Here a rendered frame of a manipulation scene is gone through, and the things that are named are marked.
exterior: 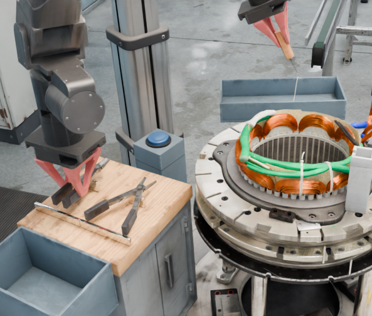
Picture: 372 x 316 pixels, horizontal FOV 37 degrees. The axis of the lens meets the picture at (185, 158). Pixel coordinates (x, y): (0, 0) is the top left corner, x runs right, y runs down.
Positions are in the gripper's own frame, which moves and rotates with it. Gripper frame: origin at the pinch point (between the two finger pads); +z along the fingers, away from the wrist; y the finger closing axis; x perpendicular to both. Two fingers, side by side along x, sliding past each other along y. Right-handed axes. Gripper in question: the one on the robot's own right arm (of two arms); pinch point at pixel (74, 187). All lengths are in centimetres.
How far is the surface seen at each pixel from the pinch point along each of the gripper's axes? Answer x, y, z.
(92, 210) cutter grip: -3.0, 5.5, 0.2
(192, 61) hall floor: 261, -126, 105
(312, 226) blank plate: 6.4, 35.0, -0.2
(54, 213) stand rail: -4.2, -1.0, 2.3
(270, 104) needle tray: 41.8, 15.2, 2.8
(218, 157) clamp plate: 15.6, 16.6, -0.8
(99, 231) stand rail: -4.5, 7.5, 2.3
